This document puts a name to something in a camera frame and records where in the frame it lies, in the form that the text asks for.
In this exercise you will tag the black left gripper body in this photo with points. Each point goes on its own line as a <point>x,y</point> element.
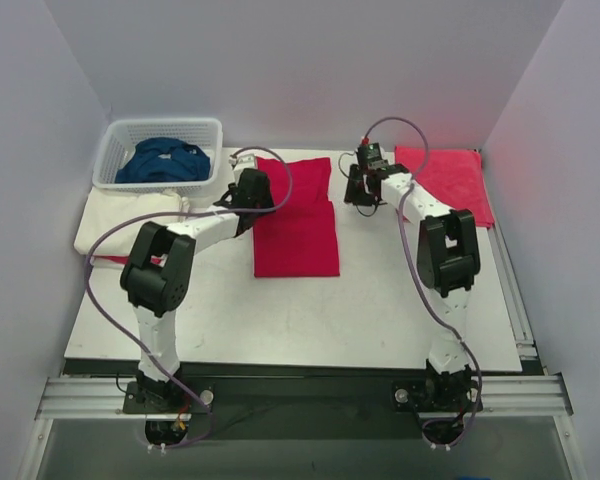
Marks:
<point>230,198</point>

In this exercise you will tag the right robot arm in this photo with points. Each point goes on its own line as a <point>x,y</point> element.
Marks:
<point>440,245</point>

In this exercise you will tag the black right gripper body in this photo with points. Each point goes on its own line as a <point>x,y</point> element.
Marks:
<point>353,188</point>

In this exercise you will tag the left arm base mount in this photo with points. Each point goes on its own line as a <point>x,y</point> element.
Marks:
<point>146,396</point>

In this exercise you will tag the folded white t-shirt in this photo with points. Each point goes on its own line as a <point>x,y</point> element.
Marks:
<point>105,209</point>

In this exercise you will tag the white plastic laundry basket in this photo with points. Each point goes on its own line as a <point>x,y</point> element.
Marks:
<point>121,137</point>

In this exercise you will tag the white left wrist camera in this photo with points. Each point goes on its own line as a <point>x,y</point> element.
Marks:
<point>242,162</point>

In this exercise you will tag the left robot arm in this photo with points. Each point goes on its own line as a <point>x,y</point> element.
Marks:
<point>157,274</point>

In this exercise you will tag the pink microfiber towel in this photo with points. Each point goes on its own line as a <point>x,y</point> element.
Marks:
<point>455,178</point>

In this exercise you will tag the aluminium mounting rail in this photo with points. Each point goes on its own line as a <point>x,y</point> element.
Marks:
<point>106,398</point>

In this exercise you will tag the folded red t-shirt under stack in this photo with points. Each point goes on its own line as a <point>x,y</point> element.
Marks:
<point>111,261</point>

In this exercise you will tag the blue t-shirt in basket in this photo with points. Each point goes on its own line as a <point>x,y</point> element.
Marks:
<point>165,160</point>

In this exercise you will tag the crimson red t-shirt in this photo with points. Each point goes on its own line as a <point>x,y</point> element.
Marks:
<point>300,239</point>

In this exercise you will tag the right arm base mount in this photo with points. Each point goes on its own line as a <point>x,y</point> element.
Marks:
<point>437,397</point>

